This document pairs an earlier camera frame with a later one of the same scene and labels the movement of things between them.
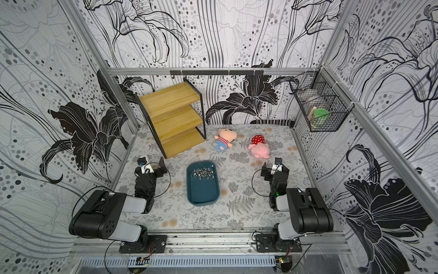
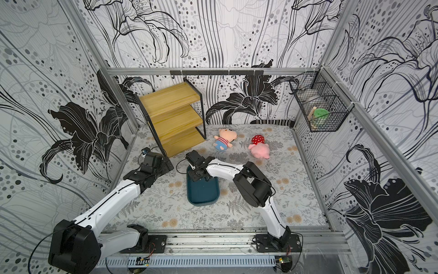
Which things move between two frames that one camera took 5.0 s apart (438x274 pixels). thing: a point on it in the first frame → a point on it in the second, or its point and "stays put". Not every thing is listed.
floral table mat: x=242 y=152 stays put
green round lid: x=320 y=112 stays put
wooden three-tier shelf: x=174 y=114 stays put
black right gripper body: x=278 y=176 → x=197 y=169
